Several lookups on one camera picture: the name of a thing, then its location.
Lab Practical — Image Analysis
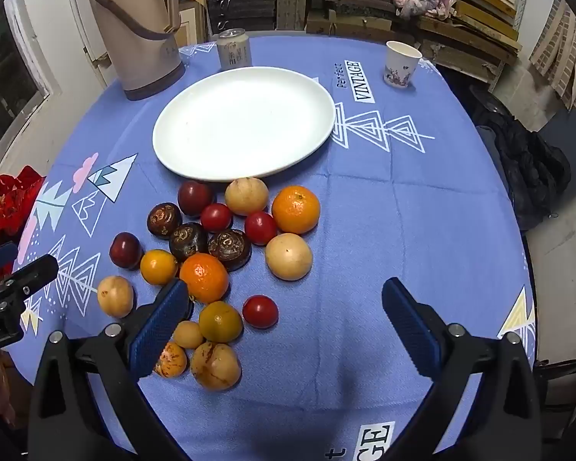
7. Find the beige thermos jug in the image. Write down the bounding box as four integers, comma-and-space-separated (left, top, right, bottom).
86, 0, 187, 101

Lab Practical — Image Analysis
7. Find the dark brown water chestnut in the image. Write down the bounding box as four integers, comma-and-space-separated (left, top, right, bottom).
147, 203, 182, 240
169, 223, 209, 261
208, 229, 252, 271

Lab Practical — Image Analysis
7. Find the brown-streaked pepino melon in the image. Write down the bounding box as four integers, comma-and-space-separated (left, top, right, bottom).
154, 342, 188, 378

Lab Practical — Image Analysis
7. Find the small pale pepino melon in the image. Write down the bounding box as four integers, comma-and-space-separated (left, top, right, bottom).
172, 321, 205, 350

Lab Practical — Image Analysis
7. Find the brick-pattern panel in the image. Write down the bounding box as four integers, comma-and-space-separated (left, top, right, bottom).
529, 0, 576, 109

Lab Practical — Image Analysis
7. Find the dark red plum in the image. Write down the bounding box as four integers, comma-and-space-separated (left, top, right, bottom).
177, 180, 217, 217
109, 232, 143, 270

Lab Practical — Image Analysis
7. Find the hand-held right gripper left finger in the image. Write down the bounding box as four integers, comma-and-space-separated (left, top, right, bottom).
27, 277, 193, 461

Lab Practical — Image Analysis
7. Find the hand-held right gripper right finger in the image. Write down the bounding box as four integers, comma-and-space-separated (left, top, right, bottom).
381, 277, 543, 461

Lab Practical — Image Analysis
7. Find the white plate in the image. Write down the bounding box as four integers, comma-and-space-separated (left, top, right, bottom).
152, 67, 336, 182

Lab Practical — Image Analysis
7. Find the silver drink can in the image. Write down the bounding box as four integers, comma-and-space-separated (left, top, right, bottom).
216, 29, 253, 71

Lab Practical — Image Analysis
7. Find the shelf of wooden boards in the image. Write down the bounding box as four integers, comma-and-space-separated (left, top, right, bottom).
192, 0, 529, 85

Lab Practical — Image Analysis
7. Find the red patterned cloth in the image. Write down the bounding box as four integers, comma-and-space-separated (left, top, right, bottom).
0, 166, 46, 255

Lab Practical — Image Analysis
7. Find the blue printed tablecloth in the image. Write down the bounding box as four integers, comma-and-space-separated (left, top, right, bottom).
10, 36, 538, 461

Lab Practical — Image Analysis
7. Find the red cherry tomato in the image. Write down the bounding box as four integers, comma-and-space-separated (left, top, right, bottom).
242, 295, 279, 330
244, 211, 278, 245
200, 203, 233, 232

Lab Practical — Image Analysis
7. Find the window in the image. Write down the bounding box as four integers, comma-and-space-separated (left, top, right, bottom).
0, 0, 53, 174

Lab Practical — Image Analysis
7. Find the black jacket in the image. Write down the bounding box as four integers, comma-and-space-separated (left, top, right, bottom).
470, 101, 572, 231

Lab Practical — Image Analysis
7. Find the orange mandarin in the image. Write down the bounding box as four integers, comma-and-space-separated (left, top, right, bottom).
179, 252, 230, 304
271, 186, 321, 234

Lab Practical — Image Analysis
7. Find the printed paper cup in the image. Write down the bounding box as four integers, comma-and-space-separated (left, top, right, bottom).
383, 41, 422, 88

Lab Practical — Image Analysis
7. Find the pale yellow pepino melon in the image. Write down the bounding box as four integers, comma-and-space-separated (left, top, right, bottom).
265, 233, 314, 281
190, 341, 242, 391
97, 276, 135, 318
225, 177, 270, 216

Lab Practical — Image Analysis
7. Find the wooden picture frame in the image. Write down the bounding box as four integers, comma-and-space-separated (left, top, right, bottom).
177, 0, 208, 46

